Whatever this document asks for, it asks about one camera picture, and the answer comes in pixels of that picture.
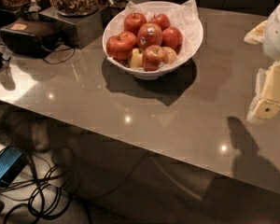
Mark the metal scoop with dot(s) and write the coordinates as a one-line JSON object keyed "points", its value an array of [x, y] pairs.
{"points": [[34, 6]]}

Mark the red apple center with sticker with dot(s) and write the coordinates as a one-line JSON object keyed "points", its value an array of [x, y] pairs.
{"points": [[149, 34]]}

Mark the white paper liner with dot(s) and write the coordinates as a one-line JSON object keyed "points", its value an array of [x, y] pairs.
{"points": [[189, 19]]}

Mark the pale red apple front right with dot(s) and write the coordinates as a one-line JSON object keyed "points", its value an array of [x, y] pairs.
{"points": [[171, 54]]}

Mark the dark square pedestal block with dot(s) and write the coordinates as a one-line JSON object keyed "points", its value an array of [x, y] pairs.
{"points": [[76, 31]]}

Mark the yellow green apple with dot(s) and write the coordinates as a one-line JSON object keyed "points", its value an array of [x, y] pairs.
{"points": [[135, 60]]}

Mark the dark container with scoop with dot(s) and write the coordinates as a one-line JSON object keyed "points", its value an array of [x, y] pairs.
{"points": [[110, 8]]}

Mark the black VR headset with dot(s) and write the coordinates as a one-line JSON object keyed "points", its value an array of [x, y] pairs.
{"points": [[30, 38]]}

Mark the blue electronic box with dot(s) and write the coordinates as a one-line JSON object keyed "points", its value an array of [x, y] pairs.
{"points": [[10, 165]]}

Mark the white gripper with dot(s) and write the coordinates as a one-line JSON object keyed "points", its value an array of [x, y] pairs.
{"points": [[277, 32]]}

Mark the white bowl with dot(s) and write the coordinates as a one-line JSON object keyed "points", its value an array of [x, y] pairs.
{"points": [[152, 73]]}

